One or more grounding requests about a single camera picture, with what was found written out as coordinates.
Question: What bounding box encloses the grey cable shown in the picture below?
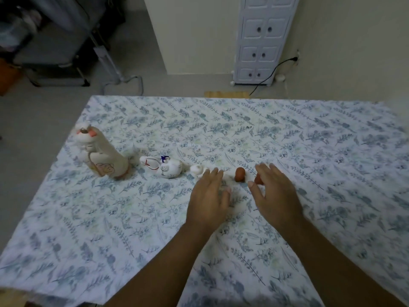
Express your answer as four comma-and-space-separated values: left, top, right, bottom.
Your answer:
102, 75, 144, 95

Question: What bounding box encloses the person's right forearm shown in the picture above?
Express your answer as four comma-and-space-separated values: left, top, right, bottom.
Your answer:
275, 217, 409, 307

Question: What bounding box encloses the tall cream ceramic cat figurine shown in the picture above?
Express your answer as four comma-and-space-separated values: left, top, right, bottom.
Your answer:
74, 123, 129, 181

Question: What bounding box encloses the white drawer cabinet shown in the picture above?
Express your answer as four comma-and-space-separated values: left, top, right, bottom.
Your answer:
232, 0, 301, 86

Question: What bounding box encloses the black metal frame rack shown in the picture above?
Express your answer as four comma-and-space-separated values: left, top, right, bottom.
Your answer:
0, 0, 127, 87

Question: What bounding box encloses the person's left forearm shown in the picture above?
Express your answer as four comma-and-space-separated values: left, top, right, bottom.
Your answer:
104, 222, 218, 307

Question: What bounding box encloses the light wooden board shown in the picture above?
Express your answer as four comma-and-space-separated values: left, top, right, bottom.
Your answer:
204, 91, 250, 99

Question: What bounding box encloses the person's right hand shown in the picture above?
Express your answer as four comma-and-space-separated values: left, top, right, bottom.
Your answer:
248, 162, 305, 233

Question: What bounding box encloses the person's left hand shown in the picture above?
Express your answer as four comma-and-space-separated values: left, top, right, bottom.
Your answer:
187, 168, 231, 234

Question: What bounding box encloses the black power cable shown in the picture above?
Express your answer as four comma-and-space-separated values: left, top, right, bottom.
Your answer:
249, 55, 300, 96

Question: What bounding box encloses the blue floral white tablecloth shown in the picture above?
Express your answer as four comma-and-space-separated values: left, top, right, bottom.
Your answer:
0, 95, 409, 307

